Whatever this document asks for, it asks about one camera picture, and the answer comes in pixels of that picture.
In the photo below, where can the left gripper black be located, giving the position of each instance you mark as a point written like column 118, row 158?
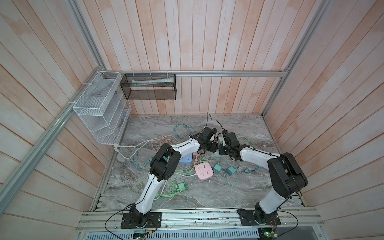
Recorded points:
column 214, row 148

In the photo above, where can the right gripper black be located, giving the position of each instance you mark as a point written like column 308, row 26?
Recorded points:
column 220, row 149

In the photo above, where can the teal USB charger with green cable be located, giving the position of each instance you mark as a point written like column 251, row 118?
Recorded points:
column 217, row 168

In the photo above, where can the blue power strip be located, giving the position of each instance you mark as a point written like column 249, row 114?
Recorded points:
column 186, row 160

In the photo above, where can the pink power strip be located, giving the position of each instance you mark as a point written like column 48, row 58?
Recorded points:
column 204, row 171

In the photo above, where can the light green USB charger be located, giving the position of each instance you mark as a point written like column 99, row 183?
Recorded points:
column 180, row 187

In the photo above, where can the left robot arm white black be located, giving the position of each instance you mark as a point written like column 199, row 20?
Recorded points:
column 163, row 166

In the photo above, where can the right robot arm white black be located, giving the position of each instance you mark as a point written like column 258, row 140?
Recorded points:
column 286, row 175

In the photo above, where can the black mesh basket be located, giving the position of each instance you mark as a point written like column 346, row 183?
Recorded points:
column 140, row 87

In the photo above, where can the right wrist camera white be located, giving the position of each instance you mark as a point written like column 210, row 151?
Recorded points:
column 221, row 140

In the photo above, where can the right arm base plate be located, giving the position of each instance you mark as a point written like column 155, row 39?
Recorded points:
column 258, row 218

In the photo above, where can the aluminium front rail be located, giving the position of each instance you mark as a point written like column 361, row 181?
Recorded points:
column 199, row 219

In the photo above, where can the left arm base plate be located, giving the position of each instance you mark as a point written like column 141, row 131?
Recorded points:
column 138, row 221

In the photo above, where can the white wire mesh shelf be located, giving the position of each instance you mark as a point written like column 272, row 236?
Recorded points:
column 102, row 109

